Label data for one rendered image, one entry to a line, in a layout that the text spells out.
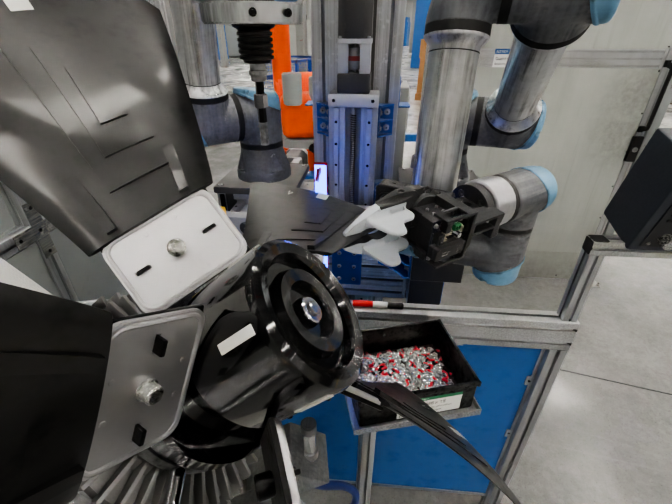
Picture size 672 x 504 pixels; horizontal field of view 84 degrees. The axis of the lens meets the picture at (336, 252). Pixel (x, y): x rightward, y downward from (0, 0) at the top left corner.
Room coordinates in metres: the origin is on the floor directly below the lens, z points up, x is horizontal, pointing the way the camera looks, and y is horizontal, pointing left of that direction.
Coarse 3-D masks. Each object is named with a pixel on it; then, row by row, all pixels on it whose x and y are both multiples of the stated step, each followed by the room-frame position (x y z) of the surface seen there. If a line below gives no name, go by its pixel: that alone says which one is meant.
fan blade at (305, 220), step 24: (264, 192) 0.53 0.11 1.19; (312, 192) 0.56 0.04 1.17; (264, 216) 0.44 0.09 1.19; (288, 216) 0.45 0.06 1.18; (312, 216) 0.44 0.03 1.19; (336, 216) 0.46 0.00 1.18; (264, 240) 0.37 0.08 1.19; (288, 240) 0.37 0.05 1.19; (312, 240) 0.37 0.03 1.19; (336, 240) 0.37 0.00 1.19
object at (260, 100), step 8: (256, 88) 0.31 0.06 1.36; (256, 96) 0.31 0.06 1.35; (264, 96) 0.31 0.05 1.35; (256, 104) 0.31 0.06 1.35; (264, 104) 0.31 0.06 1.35; (264, 112) 0.31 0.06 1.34; (264, 120) 0.31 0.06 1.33; (264, 128) 0.31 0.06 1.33; (264, 136) 0.31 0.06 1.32; (264, 144) 0.31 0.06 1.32
